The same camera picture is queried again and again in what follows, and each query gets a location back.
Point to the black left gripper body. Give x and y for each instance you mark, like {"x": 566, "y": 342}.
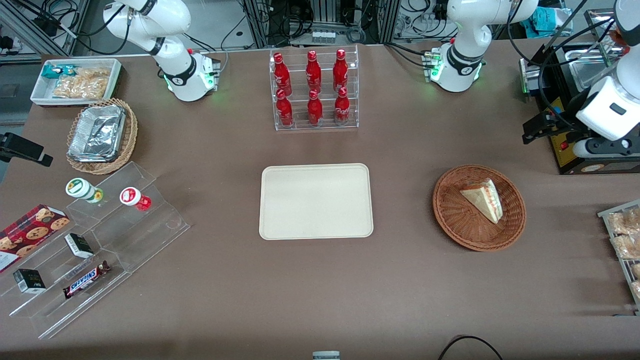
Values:
{"x": 570, "y": 113}

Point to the triangle sandwich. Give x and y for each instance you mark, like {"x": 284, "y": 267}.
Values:
{"x": 484, "y": 199}

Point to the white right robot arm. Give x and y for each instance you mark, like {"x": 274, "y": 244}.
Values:
{"x": 160, "y": 30}

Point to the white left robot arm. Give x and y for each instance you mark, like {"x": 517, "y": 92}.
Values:
{"x": 462, "y": 30}

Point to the tray of packaged bread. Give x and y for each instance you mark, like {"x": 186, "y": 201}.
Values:
{"x": 607, "y": 220}

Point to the brown round wicker basket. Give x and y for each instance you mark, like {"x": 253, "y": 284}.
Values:
{"x": 460, "y": 220}

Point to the cream rectangular plastic tray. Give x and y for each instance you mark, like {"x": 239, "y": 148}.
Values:
{"x": 316, "y": 201}

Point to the light oval wicker basket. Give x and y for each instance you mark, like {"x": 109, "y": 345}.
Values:
{"x": 131, "y": 135}

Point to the teal plastic bag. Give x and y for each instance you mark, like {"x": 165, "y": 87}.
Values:
{"x": 542, "y": 21}

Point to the wrapped bread piece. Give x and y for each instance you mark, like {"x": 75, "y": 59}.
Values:
{"x": 625, "y": 222}
{"x": 627, "y": 246}
{"x": 636, "y": 290}
{"x": 636, "y": 271}

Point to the red cola bottle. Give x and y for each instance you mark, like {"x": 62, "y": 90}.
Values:
{"x": 342, "y": 107}
{"x": 284, "y": 110}
{"x": 340, "y": 70}
{"x": 315, "y": 109}
{"x": 313, "y": 70}
{"x": 281, "y": 72}

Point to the clear acrylic bottle rack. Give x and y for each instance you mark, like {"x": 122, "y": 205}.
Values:
{"x": 316, "y": 125}

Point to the white power strip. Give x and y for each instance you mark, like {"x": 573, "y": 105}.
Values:
{"x": 322, "y": 36}

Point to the grey device edge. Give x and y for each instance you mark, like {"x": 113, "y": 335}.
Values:
{"x": 326, "y": 355}

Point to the clear acrylic stepped shelf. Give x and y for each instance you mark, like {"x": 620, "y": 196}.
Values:
{"x": 140, "y": 235}

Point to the red-lid white cup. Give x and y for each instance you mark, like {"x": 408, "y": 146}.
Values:
{"x": 131, "y": 196}

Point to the silver foil container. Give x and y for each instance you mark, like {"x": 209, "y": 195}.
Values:
{"x": 97, "y": 132}

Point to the clear bag of crackers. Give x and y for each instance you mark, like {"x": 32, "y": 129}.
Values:
{"x": 82, "y": 85}

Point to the green-lid white cup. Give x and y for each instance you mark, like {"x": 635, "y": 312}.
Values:
{"x": 80, "y": 188}

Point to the small black box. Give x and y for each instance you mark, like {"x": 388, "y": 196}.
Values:
{"x": 29, "y": 281}
{"x": 78, "y": 245}

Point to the Snickers chocolate bar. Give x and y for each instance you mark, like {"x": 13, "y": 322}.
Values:
{"x": 85, "y": 280}

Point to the teal snack packet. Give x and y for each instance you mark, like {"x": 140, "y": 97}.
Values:
{"x": 54, "y": 71}

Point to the white rectangular plastic bin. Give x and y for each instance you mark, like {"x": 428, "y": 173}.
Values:
{"x": 41, "y": 90}

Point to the red cookie box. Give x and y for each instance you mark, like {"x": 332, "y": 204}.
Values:
{"x": 30, "y": 232}

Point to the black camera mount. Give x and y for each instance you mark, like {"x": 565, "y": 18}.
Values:
{"x": 20, "y": 147}

